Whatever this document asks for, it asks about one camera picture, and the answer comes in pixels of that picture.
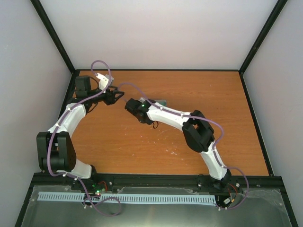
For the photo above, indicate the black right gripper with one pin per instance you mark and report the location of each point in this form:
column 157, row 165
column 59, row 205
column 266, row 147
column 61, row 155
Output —
column 150, row 122

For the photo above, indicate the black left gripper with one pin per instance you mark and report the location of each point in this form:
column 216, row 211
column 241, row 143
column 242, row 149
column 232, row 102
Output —
column 109, row 95

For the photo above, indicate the grey glasses case green lining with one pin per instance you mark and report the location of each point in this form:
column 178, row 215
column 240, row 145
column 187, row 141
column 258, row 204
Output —
column 162, row 102

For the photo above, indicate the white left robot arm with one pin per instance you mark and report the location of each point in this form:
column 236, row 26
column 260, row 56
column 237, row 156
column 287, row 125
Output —
column 56, row 153

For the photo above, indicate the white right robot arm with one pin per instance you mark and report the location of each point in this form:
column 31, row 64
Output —
column 197, row 131

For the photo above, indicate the grey metal front plate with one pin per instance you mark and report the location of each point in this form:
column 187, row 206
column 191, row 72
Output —
column 258, row 209

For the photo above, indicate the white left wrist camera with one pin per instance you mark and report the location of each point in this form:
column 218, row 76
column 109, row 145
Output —
column 105, row 81

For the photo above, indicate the black aluminium frame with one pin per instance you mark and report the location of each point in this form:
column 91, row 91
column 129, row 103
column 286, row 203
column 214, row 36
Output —
column 198, row 183

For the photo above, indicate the light blue slotted cable duct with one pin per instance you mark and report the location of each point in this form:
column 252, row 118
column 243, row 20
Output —
column 129, row 198

